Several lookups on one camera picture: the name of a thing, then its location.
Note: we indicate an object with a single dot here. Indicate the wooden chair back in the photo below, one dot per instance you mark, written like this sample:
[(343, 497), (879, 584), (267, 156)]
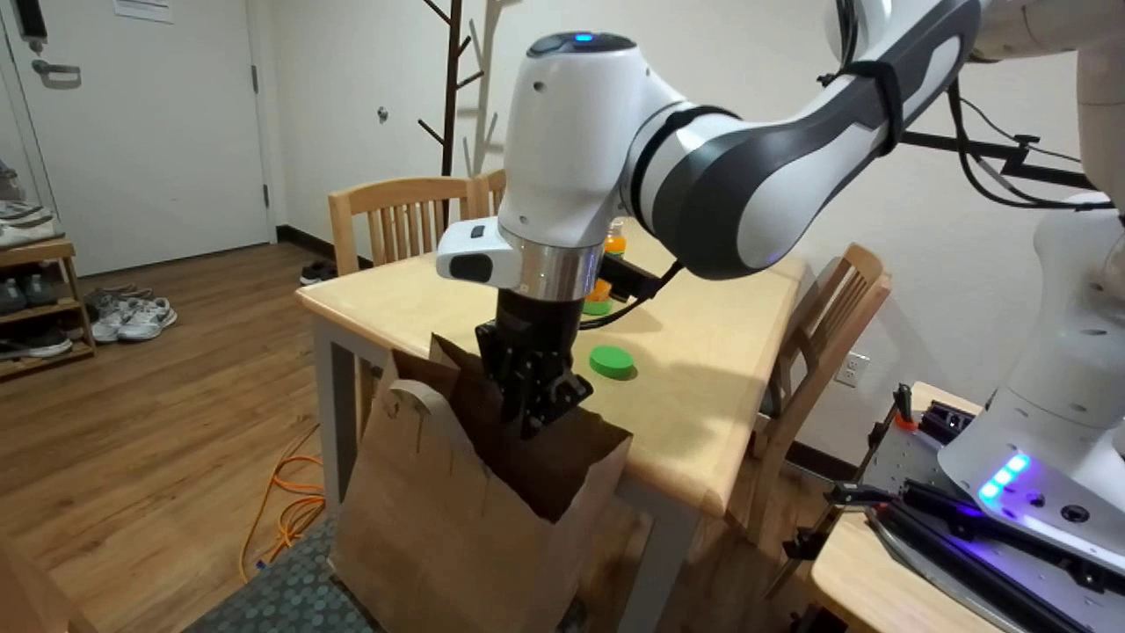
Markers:
[(398, 224)]

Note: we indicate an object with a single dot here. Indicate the white branch coat rack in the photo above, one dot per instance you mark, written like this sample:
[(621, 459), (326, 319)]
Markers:
[(484, 91)]

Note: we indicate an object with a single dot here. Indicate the white paper door sign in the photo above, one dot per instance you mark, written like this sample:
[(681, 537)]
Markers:
[(146, 9)]

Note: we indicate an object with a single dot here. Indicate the green plastic lid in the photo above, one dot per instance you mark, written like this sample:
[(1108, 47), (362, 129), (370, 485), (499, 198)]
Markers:
[(611, 361)]

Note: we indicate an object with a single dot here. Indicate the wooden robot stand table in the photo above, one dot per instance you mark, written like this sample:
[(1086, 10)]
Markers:
[(867, 584)]

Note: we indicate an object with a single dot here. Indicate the grey robot mount plate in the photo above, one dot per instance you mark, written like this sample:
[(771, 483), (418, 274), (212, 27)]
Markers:
[(927, 464)]

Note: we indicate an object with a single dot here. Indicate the light wooden dining chair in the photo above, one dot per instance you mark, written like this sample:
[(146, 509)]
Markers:
[(487, 195), (820, 340)]

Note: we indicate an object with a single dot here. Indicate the white wall outlet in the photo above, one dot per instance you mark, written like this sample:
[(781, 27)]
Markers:
[(852, 369)]

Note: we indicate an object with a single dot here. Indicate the grey patterned rug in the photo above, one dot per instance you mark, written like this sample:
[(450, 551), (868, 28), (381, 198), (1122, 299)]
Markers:
[(283, 593)]

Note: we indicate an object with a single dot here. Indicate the white door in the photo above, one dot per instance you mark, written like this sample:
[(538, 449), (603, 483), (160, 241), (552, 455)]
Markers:
[(151, 141)]

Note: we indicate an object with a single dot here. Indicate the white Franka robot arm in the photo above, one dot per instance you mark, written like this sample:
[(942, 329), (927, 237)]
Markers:
[(725, 176)]

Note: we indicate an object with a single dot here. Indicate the brown paper bag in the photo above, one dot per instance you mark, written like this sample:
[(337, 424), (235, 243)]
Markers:
[(432, 529)]

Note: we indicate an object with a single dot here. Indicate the white shoes pair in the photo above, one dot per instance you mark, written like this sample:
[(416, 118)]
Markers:
[(22, 219)]

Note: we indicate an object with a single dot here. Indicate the white sneaker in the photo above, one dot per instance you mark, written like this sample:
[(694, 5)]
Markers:
[(156, 319), (111, 322)]

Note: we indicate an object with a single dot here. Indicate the small black box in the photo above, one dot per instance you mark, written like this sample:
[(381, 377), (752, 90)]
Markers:
[(942, 424)]

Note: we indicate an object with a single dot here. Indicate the black orange bar clamp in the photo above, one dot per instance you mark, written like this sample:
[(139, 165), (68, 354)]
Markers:
[(836, 516), (906, 407)]

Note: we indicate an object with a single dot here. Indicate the black door hanger item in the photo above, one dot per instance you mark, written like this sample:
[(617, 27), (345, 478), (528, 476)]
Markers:
[(28, 22)]

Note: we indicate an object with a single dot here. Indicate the wooden shoe rack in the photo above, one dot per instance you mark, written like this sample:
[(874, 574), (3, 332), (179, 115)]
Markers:
[(45, 250)]

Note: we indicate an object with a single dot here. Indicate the white table leg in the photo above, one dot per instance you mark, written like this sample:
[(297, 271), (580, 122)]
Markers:
[(328, 408), (661, 565)]

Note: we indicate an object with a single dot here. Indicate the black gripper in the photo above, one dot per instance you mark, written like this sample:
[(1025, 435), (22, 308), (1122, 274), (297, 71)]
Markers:
[(534, 332)]

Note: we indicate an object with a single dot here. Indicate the dark shoes pair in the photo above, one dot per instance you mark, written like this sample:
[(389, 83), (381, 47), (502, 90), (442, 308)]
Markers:
[(26, 293)]

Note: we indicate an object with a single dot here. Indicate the dark branch coat rack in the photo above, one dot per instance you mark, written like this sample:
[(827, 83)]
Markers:
[(450, 83)]

